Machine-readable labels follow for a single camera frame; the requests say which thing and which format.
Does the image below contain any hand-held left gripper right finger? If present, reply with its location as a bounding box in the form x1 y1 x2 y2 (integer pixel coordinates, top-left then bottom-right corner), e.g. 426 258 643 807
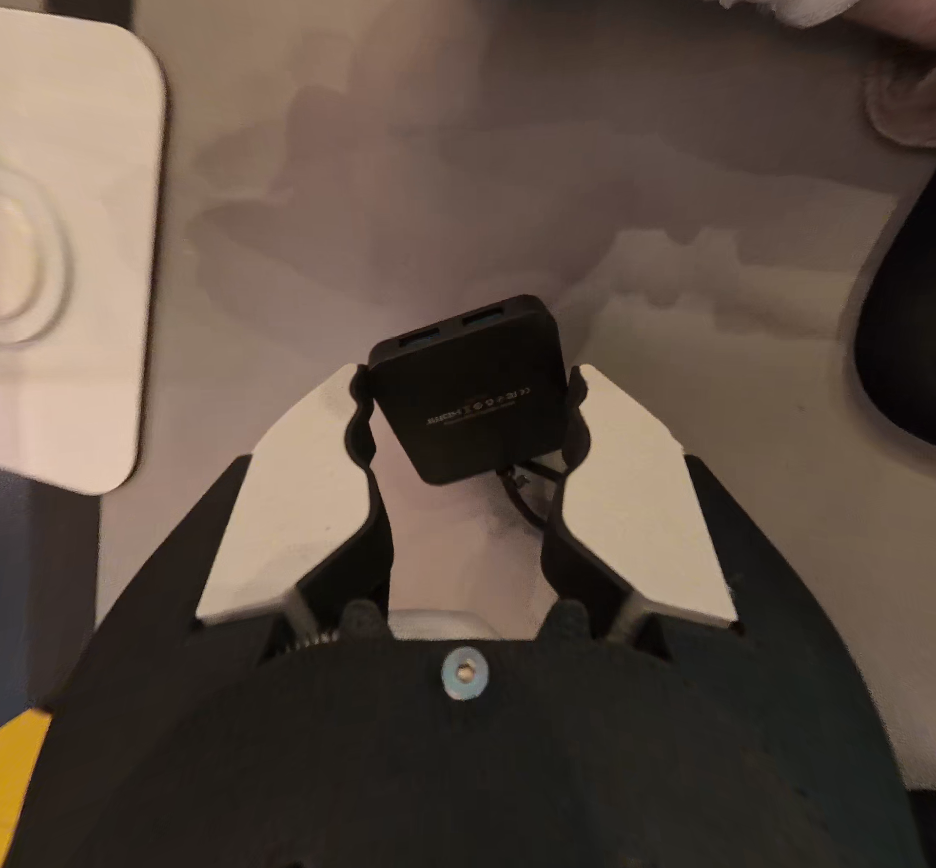
539 363 740 640

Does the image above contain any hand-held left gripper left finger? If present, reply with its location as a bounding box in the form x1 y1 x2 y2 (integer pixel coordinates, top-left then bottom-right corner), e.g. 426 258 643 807
193 363 396 640

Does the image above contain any square black hdmi splitter box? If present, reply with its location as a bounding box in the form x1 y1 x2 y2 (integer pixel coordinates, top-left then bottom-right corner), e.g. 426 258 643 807
364 293 571 531

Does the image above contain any yellow plastic bin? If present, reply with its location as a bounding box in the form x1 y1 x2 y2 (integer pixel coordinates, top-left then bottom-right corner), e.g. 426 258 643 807
0 709 54 849

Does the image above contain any person's right forearm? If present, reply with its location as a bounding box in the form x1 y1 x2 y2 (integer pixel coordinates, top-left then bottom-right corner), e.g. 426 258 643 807
834 0 936 150

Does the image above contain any black textured pad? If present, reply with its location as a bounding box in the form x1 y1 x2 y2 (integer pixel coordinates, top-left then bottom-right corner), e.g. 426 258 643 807
850 174 936 446

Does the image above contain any white tablet stand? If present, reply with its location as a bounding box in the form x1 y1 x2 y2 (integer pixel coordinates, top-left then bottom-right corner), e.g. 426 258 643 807
0 5 169 498

